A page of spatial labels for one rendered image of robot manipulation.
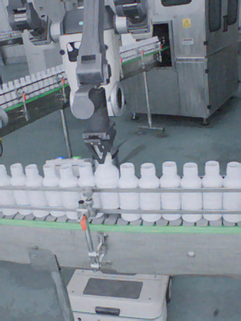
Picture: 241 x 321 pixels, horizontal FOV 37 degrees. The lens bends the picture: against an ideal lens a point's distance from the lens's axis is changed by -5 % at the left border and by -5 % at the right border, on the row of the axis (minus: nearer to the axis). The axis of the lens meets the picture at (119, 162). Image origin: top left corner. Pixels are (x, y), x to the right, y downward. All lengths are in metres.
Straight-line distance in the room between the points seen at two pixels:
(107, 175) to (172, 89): 3.84
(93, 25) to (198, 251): 0.68
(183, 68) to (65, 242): 3.75
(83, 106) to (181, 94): 3.92
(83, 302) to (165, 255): 0.92
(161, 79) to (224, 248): 3.93
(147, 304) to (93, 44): 1.29
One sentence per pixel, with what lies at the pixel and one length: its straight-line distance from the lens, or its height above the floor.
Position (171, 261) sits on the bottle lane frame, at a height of 0.88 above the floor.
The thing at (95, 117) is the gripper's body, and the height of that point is 1.31.
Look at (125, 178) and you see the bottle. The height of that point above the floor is 1.14.
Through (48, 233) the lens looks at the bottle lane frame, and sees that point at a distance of 1.17.
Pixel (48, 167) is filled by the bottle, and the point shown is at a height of 1.15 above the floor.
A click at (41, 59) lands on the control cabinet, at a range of 6.99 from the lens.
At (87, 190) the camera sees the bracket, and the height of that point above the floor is 1.12.
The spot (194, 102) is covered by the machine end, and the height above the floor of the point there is 0.32.
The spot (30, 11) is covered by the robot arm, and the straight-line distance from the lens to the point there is 1.57.
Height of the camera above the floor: 1.59
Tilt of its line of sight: 24 degrees down
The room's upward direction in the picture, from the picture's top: 8 degrees counter-clockwise
